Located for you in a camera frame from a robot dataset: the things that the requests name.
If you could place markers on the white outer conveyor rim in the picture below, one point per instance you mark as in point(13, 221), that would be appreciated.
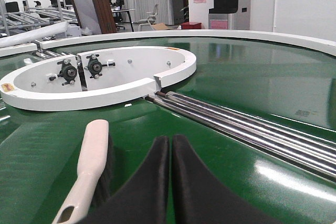
point(322, 45)

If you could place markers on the white rolled sheet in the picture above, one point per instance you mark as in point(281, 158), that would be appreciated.
point(31, 35)

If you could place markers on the left black bearing mount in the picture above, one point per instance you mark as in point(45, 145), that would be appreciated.
point(68, 72)

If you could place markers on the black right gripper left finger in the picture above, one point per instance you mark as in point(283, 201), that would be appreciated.
point(143, 198)

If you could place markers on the steel conveyor rollers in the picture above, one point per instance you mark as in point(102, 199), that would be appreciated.
point(309, 152)

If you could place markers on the black bearing mount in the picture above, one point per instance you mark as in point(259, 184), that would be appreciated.
point(95, 66)
point(68, 72)

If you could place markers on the brown wooden pillar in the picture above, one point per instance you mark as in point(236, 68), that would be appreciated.
point(96, 15)

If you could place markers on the white office chair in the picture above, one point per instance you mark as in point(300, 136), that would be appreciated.
point(150, 20)

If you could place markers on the red box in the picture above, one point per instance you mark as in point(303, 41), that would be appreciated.
point(191, 25)

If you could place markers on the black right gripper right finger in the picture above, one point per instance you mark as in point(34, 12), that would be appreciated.
point(199, 197)

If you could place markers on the beige hand brush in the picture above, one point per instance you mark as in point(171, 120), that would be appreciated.
point(94, 172)

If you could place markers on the right black bearing mount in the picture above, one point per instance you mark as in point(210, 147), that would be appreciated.
point(95, 66)

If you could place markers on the metal roller rack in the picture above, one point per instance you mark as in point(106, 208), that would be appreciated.
point(24, 15)

